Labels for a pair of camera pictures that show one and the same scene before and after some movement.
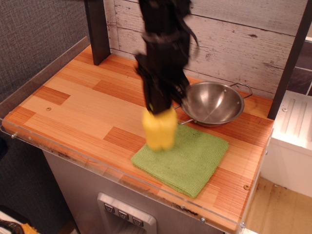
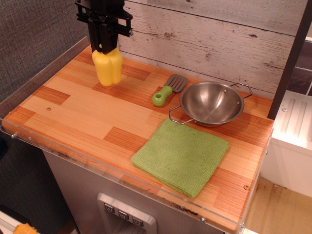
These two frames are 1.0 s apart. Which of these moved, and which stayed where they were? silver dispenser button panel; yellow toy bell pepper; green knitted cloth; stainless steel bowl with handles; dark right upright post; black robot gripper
Moved: yellow toy bell pepper; black robot gripper
Stayed: stainless steel bowl with handles; silver dispenser button panel; green knitted cloth; dark right upright post
